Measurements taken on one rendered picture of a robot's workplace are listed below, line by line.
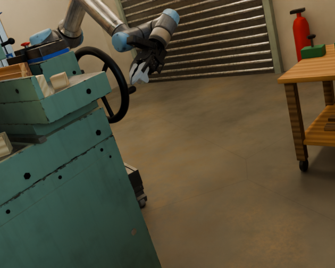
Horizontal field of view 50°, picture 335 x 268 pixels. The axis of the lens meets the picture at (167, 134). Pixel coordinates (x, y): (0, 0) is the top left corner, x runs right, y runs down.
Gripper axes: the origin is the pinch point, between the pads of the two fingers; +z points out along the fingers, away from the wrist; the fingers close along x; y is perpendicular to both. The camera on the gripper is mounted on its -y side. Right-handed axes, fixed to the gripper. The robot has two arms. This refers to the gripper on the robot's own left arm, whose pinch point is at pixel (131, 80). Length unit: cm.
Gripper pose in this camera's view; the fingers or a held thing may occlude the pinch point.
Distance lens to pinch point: 127.1
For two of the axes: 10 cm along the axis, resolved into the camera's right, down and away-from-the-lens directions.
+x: -7.6, -0.2, 6.5
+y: 5.3, 5.6, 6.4
